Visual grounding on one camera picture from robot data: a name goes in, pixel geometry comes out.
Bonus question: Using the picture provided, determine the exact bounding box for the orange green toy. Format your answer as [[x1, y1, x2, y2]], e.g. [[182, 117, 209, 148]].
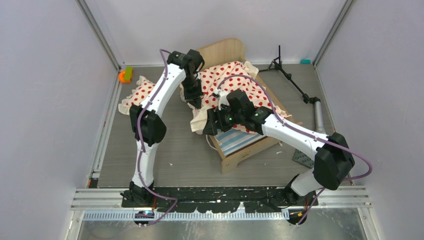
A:
[[118, 66, 134, 84]]

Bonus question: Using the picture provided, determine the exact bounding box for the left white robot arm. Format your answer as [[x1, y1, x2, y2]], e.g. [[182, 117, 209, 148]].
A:
[[124, 49, 205, 207]]

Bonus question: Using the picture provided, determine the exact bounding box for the strawberry print small pillow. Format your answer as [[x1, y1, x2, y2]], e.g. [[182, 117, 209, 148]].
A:
[[117, 75, 156, 116]]

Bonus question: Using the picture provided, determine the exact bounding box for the black tripod stand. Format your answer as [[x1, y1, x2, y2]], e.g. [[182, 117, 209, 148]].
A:
[[258, 45, 328, 134]]

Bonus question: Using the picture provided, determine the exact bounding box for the black perforated pad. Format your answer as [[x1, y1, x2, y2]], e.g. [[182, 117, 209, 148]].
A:
[[292, 149, 314, 169]]

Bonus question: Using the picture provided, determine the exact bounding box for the blue striped mattress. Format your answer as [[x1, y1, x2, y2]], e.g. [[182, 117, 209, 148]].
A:
[[214, 129, 265, 157]]

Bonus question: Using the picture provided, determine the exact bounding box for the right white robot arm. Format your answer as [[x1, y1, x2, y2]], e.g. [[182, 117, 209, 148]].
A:
[[203, 89, 355, 205]]

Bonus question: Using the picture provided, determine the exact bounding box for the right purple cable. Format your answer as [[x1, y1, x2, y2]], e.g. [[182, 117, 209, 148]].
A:
[[213, 74, 373, 216]]

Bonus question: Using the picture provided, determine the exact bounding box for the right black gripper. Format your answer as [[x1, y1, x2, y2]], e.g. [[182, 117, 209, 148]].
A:
[[203, 103, 244, 136]]

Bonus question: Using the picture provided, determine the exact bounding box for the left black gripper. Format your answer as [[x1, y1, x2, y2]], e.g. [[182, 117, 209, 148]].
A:
[[181, 74, 205, 111]]

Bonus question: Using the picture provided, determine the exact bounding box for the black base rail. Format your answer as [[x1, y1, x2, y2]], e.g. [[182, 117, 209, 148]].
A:
[[69, 185, 372, 223]]

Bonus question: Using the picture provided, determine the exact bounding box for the strawberry print ruffled blanket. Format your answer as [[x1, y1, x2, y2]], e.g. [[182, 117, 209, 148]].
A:
[[190, 61, 293, 138]]

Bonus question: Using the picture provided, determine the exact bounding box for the teal small block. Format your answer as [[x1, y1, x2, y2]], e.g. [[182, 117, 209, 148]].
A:
[[300, 59, 312, 65]]

